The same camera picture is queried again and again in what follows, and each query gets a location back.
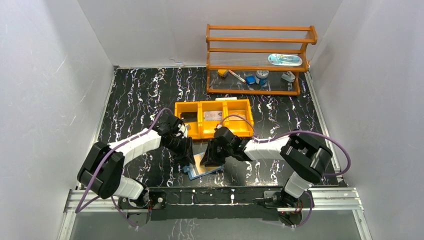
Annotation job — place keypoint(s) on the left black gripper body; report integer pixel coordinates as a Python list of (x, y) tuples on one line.
[(185, 149)]

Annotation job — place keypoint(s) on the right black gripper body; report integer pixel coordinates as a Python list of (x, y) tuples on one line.
[(221, 152)]

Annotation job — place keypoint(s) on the blue card holder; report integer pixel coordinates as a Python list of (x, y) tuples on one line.
[(188, 170)]

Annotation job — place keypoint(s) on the orange credit card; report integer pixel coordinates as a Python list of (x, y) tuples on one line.
[(199, 169), (241, 113)]

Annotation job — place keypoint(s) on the yellow three-compartment bin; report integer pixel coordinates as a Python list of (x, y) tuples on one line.
[(202, 117)]

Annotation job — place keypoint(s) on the orange wooden shelf rack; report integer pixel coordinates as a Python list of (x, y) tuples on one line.
[(244, 49)]

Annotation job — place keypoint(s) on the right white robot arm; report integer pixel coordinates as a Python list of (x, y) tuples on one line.
[(308, 157)]

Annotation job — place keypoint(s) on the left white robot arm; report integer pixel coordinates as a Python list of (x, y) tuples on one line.
[(101, 171)]

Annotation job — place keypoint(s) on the black credit card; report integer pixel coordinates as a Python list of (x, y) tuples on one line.
[(189, 116)]

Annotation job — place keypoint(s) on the silver credit card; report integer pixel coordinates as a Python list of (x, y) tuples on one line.
[(213, 115)]

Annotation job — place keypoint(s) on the white rectangular box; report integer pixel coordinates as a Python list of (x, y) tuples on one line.
[(225, 98)]

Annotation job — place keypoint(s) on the white marker pen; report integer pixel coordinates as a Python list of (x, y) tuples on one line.
[(237, 76)]

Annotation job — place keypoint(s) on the blue small box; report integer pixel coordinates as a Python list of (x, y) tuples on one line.
[(250, 79)]

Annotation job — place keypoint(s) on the yellow sponge block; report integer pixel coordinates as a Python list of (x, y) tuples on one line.
[(223, 73)]

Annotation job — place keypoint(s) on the grey tape dispenser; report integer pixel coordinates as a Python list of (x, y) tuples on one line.
[(288, 76)]

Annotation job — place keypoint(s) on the blue blister pack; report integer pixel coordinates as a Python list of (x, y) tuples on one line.
[(278, 59)]

